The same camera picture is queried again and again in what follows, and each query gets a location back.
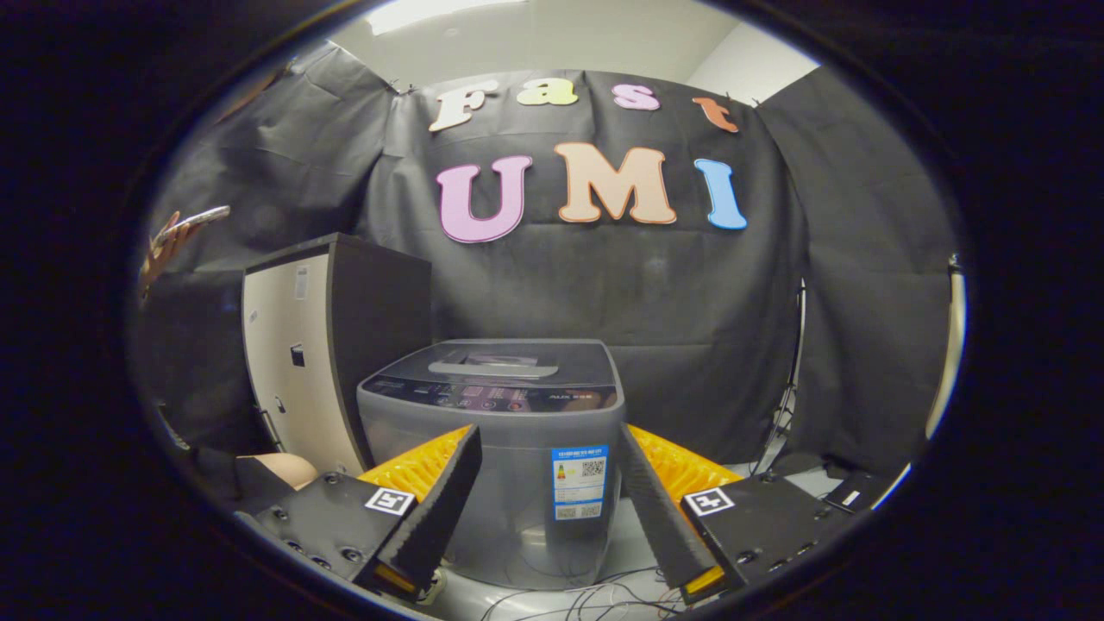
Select grey washing machine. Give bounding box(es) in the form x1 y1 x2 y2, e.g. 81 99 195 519
356 338 628 593

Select smartphone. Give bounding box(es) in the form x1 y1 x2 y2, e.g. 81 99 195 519
153 204 232 248

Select beige cabinet with dark sides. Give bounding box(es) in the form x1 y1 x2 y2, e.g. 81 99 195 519
241 231 433 477

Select black box on floor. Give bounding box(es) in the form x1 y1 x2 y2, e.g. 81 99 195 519
819 470 891 516

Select dark washing machine lid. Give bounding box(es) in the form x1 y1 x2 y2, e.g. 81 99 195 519
378 339 616 392

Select thin floor cables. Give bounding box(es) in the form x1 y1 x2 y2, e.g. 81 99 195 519
477 565 693 621

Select person's knee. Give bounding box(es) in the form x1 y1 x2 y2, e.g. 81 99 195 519
257 453 319 492

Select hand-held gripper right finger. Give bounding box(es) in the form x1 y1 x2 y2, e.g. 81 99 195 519
616 423 865 605

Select black light stand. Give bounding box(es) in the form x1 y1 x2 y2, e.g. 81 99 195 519
749 279 808 477

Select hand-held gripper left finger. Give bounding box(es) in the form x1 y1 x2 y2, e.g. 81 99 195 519
235 423 484 605

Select black backdrop cloth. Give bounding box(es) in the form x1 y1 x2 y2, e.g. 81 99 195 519
129 41 963 477

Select white pole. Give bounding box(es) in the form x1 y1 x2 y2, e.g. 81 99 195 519
925 253 968 442

